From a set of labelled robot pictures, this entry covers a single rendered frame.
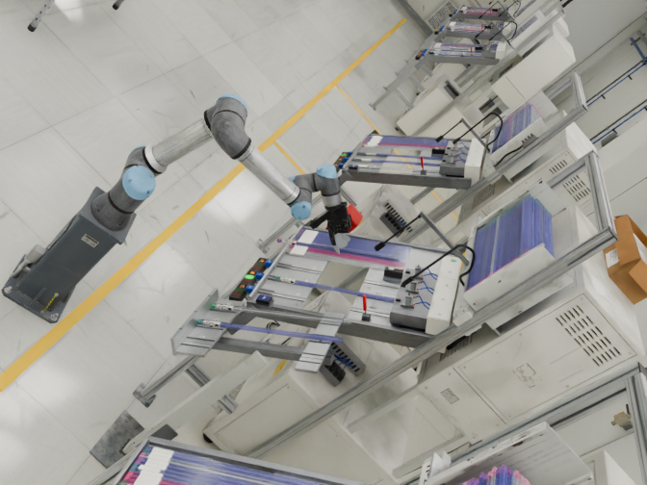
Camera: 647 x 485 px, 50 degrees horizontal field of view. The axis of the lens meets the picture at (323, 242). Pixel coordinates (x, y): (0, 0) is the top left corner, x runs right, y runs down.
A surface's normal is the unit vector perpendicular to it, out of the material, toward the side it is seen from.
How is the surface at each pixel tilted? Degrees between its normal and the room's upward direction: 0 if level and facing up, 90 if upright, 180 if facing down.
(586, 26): 90
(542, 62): 90
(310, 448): 90
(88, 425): 0
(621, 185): 90
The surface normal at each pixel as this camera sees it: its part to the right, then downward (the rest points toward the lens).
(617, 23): -0.27, 0.43
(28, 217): 0.68, -0.55
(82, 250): -0.07, 0.61
